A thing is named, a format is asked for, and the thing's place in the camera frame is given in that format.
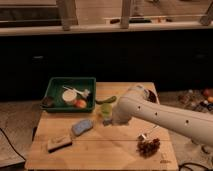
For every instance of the dark round object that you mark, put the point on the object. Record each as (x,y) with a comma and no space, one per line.
(47,102)

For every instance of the brown grape bunch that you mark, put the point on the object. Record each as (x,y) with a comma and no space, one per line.
(148,148)

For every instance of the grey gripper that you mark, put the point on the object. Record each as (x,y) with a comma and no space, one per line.
(107,122)

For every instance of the white plastic spoon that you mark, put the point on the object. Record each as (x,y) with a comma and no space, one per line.
(85,94)

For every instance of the wooden brush block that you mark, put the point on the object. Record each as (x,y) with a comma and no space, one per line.
(59,142)

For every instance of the white round lid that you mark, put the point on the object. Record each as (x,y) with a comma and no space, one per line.
(69,96)

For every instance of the orange fruit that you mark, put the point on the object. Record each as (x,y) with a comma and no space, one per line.
(80,103)

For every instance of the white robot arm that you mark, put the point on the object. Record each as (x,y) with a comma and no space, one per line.
(135,103)

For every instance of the green plastic tray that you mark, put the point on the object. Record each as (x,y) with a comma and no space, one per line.
(55,89)

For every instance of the green plastic cup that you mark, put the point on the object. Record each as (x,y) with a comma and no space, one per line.
(106,110)

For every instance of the blue sponge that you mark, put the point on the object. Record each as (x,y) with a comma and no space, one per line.
(82,126)

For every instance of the dark red bowl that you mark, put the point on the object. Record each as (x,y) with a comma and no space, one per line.
(152,97)

